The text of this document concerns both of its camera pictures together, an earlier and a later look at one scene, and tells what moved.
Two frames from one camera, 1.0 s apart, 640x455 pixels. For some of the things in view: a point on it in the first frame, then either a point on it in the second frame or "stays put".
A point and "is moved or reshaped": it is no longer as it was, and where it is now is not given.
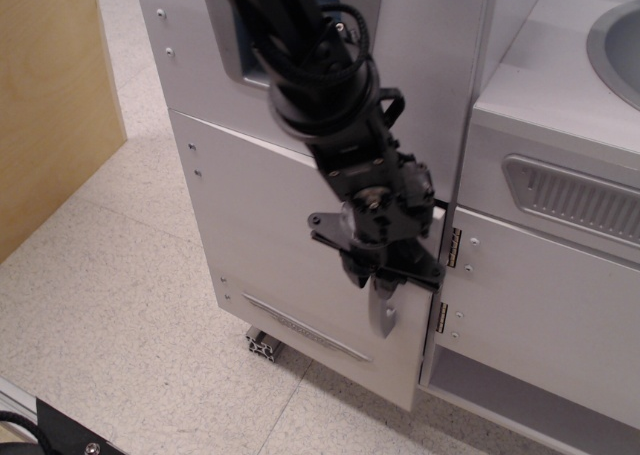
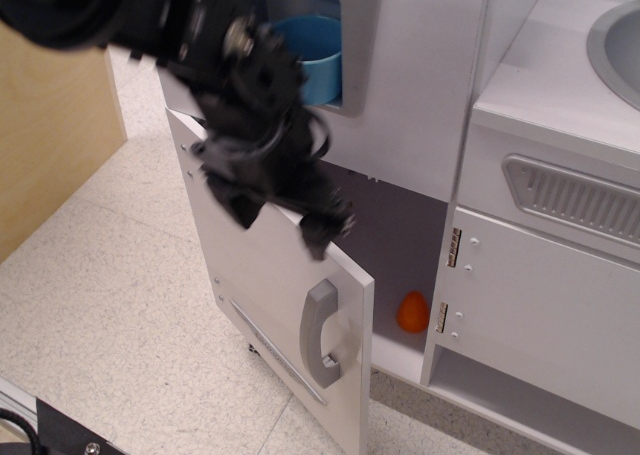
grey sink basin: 613,49 stays put
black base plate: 65,436 stays put
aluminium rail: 16,400 stays put
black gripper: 406,259 -> 267,143
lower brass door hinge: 442,317 stays put
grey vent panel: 591,203 stays put
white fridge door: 274,271 is moved or reshaped
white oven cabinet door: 552,314 stays put
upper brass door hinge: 454,247 stays put
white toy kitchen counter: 536,328 stays put
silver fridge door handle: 382,314 -> 320,303
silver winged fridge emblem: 303,328 -> 260,334
